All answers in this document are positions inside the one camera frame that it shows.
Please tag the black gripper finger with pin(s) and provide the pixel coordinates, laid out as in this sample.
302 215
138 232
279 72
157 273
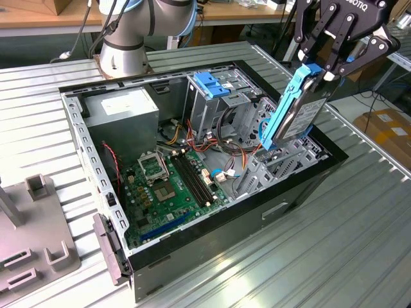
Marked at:
302 32
369 54

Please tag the hard disk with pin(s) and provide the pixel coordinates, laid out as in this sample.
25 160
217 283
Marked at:
298 118

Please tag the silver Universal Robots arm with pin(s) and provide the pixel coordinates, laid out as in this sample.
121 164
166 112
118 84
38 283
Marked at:
122 54

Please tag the grey metal disk bay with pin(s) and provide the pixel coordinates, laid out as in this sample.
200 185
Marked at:
289 167

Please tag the black tripod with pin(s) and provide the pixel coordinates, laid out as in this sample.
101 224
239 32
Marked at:
284 35

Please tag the yellow cardboard box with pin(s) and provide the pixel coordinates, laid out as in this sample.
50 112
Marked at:
395 141

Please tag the blue plastic drive carrier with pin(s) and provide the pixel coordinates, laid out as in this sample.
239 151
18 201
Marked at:
210 85

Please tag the grey metal drive cage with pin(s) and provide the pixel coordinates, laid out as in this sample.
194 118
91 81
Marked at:
205 115

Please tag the black RAM slot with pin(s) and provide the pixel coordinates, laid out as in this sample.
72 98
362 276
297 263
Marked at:
187 183
195 178

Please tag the grey power supply unit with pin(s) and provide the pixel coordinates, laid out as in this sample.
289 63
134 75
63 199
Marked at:
122 134

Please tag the CPU socket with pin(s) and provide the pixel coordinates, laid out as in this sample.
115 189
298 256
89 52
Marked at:
164 192

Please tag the green motherboard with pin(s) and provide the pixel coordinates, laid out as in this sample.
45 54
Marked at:
183 210

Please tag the black open PC case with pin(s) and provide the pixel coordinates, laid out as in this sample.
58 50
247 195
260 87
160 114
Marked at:
224 244

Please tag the blue expansion slot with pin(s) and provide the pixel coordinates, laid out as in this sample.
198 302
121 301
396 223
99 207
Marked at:
163 228

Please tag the brown wooden box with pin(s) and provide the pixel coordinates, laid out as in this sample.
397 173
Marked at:
61 6

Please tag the grey parts rack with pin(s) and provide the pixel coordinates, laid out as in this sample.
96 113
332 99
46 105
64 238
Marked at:
32 224

